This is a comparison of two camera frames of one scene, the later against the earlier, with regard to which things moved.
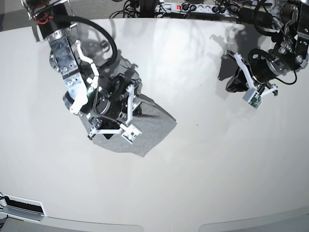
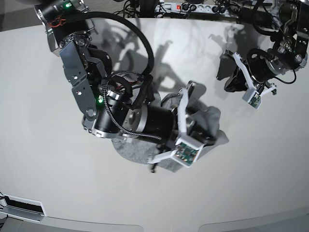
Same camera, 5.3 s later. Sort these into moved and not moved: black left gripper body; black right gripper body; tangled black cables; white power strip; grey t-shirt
Moved: black left gripper body; grey t-shirt
Not moved: white power strip; tangled black cables; black right gripper body
